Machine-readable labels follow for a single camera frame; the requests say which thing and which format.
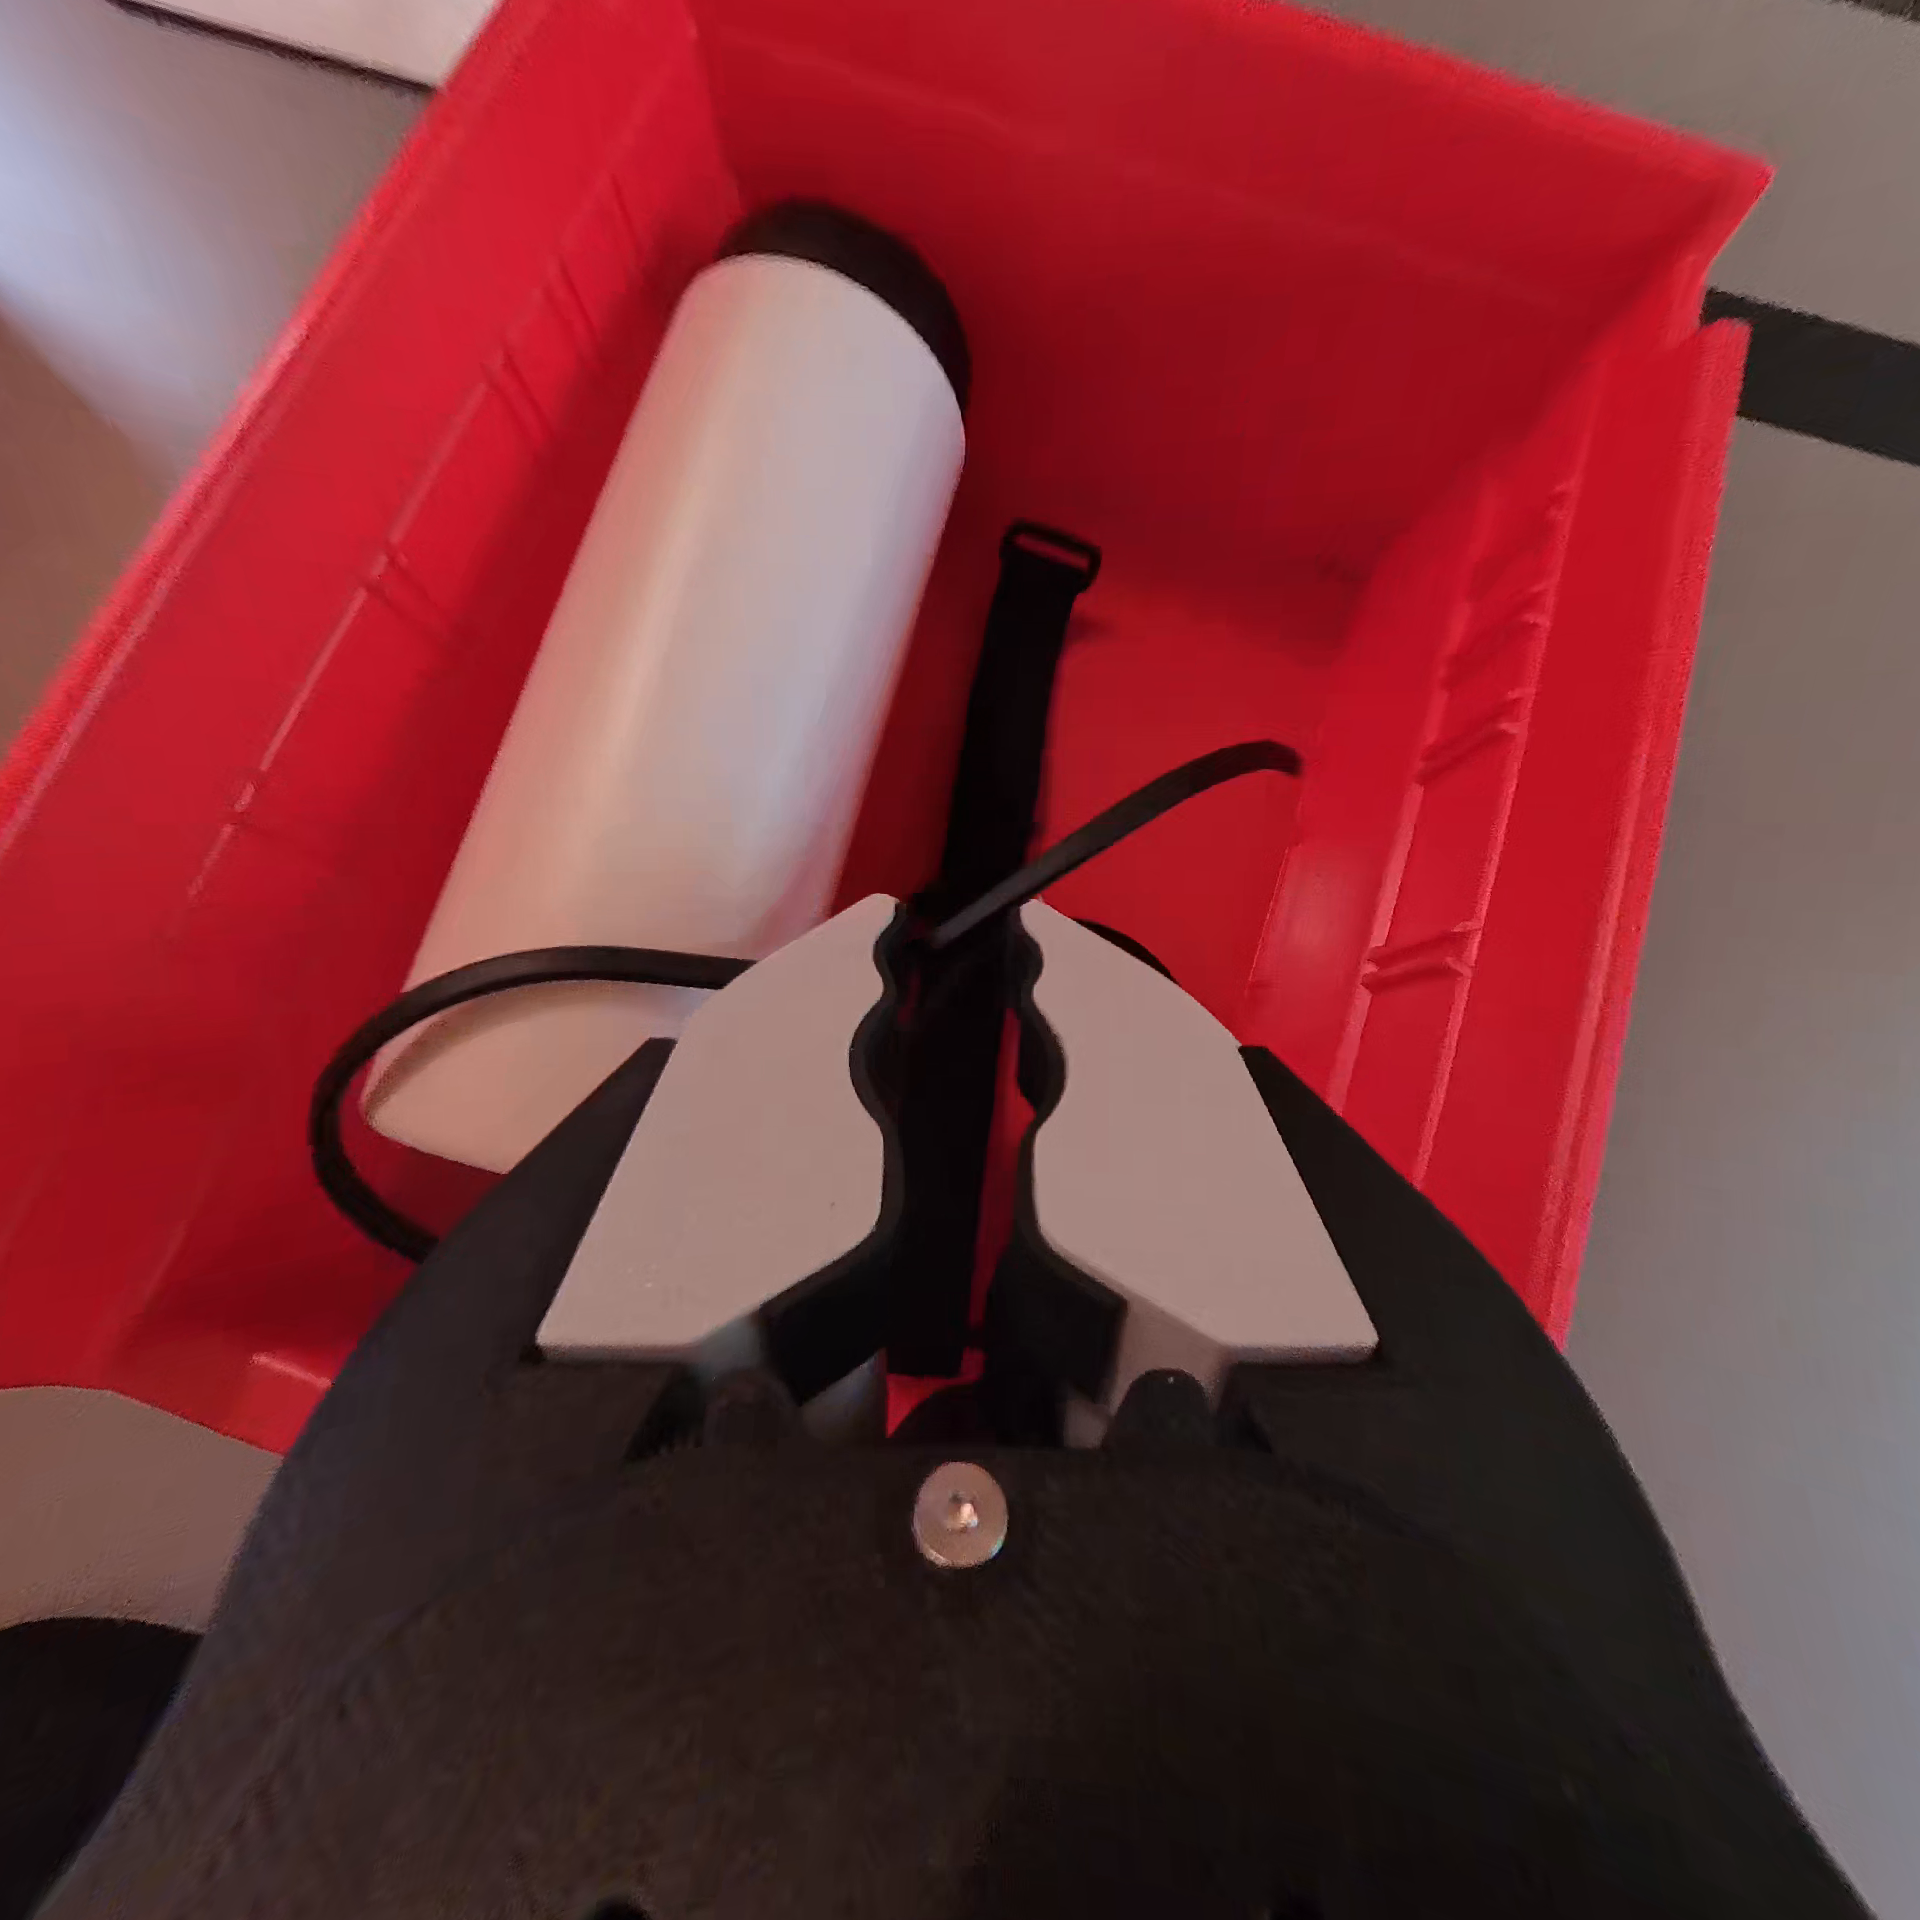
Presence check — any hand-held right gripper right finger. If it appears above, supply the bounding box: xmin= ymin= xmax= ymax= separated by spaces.
xmin=1005 ymin=900 xmax=1381 ymax=1442

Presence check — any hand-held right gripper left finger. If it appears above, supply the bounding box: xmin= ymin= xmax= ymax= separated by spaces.
xmin=535 ymin=893 xmax=920 ymax=1413

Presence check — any black zip tie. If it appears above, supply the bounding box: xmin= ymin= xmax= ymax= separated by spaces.
xmin=306 ymin=739 xmax=1304 ymax=1265

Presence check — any red bin with white tube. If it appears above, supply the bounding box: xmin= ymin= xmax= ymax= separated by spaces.
xmin=0 ymin=0 xmax=1774 ymax=1457

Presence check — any white cylindrical tube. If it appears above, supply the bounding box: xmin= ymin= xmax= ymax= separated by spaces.
xmin=360 ymin=203 xmax=974 ymax=1178

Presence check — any black band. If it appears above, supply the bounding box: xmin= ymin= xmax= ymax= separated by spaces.
xmin=1702 ymin=289 xmax=1920 ymax=452

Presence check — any black buckle strap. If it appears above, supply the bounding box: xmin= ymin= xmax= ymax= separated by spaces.
xmin=885 ymin=516 xmax=1105 ymax=1381

